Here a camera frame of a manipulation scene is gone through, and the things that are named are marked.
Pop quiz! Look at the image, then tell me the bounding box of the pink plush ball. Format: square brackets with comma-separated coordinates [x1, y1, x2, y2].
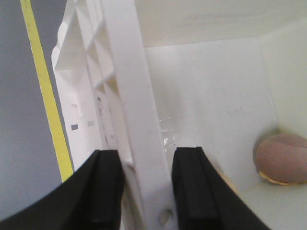
[255, 133, 307, 185]

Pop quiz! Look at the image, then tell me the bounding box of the yellow floor tape line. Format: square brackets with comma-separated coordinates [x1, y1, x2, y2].
[20, 0, 73, 182]

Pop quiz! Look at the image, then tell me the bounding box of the white plastic tote box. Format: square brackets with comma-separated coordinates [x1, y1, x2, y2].
[51, 0, 307, 230]

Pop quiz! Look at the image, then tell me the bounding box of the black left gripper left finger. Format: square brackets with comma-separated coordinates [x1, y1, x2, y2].
[0, 150, 124, 230]

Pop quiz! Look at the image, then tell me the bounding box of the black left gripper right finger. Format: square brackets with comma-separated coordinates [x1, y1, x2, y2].
[171, 147, 269, 230]

